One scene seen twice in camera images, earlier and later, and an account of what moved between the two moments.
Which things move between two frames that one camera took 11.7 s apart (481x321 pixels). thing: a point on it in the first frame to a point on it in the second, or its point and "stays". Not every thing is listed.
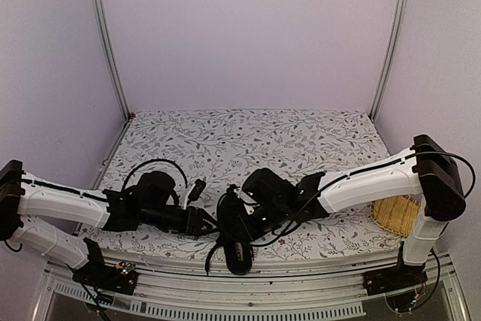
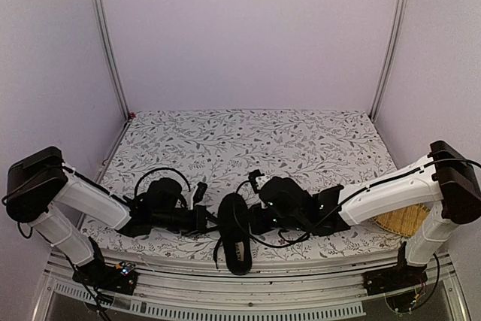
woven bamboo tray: x=397 y=214 stays
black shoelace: x=211 y=247 to x=244 y=227
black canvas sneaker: x=234 y=232 stays
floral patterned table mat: x=219 y=147 stays
